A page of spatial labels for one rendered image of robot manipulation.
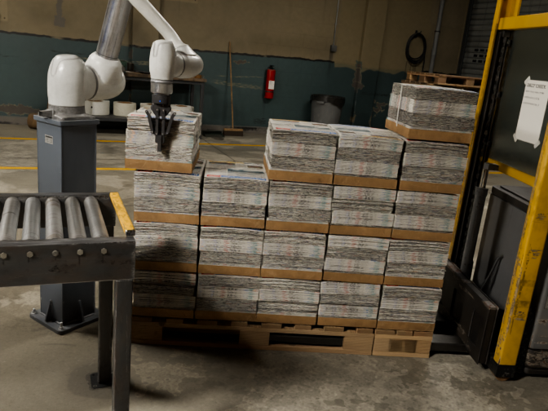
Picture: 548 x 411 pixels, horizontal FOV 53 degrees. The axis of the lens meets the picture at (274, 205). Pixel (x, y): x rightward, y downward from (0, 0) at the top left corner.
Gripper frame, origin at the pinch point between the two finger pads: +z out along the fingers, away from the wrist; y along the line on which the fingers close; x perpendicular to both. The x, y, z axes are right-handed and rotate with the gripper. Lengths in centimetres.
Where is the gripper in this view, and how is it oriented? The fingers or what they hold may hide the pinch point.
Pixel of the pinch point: (159, 143)
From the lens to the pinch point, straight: 235.2
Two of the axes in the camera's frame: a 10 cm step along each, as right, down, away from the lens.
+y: -9.9, -0.7, -0.9
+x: 0.7, 2.7, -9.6
